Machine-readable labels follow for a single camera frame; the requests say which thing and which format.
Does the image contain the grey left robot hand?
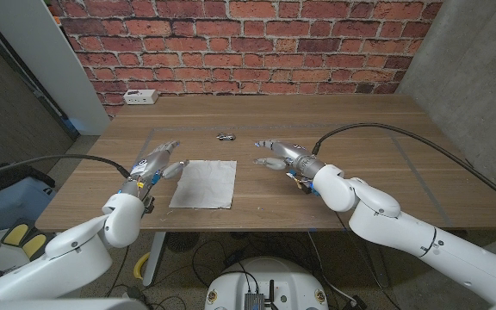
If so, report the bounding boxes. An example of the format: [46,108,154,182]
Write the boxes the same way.
[118,140,190,202]

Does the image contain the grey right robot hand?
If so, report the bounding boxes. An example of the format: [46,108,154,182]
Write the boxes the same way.
[254,139,326,180]

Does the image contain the white tissue sheet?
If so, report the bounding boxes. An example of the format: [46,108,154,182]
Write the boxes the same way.
[169,159,238,210]

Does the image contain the white power strip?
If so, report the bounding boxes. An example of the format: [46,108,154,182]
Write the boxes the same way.
[122,89,159,106]

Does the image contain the round black floor fan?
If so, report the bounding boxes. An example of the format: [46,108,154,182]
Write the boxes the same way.
[165,232,201,254]

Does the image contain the white table leg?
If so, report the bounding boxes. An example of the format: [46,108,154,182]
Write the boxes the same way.
[142,231,167,288]

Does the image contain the red brick printed backdrop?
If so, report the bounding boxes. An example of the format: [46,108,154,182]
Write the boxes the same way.
[52,0,443,120]

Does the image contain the white robot torso base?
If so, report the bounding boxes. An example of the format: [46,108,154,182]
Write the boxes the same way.
[204,257,330,310]

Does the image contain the yellow black foot pedal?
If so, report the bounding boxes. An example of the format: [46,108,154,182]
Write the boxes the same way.
[20,232,59,260]
[1,222,29,246]

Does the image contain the blue storage bin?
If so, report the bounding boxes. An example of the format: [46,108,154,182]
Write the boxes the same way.
[0,176,58,233]

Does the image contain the grey box on torso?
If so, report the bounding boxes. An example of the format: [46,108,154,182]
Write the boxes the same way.
[243,292,266,310]

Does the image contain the black floor plug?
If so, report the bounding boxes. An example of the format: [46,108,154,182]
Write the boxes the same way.
[341,294,368,310]

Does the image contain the white robot body edge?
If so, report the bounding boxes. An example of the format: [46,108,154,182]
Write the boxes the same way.
[0,298,150,310]

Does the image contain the left wrist coloured wires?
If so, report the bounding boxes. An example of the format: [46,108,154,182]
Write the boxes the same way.
[135,170,163,215]

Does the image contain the wrist coloured wires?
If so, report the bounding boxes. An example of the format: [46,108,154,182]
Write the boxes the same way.
[135,170,163,215]
[285,170,320,197]

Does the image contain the right wrist coloured wires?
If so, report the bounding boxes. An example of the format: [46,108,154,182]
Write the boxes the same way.
[285,170,320,197]

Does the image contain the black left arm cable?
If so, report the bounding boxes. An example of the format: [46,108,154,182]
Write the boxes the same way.
[0,153,132,182]

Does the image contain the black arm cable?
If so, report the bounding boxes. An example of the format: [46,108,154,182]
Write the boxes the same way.
[311,122,496,213]
[0,153,132,182]

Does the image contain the yellow hose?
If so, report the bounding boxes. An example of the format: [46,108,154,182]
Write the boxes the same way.
[133,251,151,280]

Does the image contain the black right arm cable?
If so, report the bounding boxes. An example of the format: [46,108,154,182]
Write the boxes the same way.
[311,122,496,213]

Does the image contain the white floor cable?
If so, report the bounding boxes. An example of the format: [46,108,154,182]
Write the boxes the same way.
[307,232,357,305]

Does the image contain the dark metal door frame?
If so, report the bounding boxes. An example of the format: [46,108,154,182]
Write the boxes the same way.
[0,8,80,141]

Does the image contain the white wall panel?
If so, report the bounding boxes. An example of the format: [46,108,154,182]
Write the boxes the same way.
[0,0,111,137]

